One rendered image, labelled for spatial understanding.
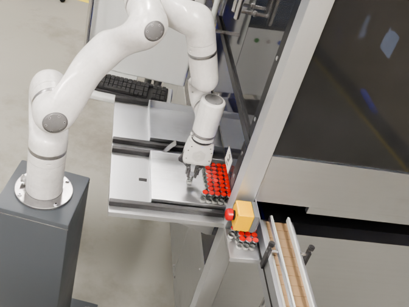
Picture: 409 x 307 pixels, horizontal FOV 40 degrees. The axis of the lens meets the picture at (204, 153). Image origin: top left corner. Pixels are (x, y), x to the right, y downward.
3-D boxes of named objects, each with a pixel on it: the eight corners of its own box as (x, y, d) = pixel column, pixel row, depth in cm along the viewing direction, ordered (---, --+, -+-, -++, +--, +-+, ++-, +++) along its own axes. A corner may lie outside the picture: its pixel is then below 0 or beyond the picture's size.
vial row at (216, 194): (212, 172, 215) (215, 162, 212) (217, 204, 201) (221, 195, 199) (207, 171, 215) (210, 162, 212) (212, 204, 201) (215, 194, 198)
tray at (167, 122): (224, 117, 247) (226, 111, 245) (232, 155, 227) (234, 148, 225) (147, 106, 239) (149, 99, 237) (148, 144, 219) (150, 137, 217)
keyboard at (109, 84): (167, 90, 267) (168, 86, 266) (165, 106, 256) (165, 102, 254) (83, 70, 263) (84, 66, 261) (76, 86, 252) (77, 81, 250)
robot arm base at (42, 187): (4, 201, 181) (6, 158, 170) (27, 165, 197) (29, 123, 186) (62, 217, 182) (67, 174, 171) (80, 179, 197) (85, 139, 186)
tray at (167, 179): (234, 168, 220) (237, 161, 218) (244, 215, 200) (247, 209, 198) (148, 157, 213) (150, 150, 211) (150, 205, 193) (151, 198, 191)
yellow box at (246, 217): (250, 217, 189) (256, 201, 185) (254, 232, 183) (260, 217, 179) (229, 214, 187) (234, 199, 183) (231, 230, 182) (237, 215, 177)
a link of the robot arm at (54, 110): (52, 114, 177) (57, 147, 165) (20, 94, 169) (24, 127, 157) (168, 5, 164) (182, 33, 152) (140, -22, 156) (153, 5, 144)
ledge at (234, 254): (262, 236, 198) (263, 232, 196) (268, 265, 188) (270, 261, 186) (223, 232, 195) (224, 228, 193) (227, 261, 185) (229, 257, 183)
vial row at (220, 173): (218, 172, 216) (221, 163, 213) (223, 205, 202) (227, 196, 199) (212, 172, 215) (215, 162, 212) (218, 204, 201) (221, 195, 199)
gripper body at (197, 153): (188, 140, 190) (182, 165, 196) (218, 144, 192) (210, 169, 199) (187, 127, 196) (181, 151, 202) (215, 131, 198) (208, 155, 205)
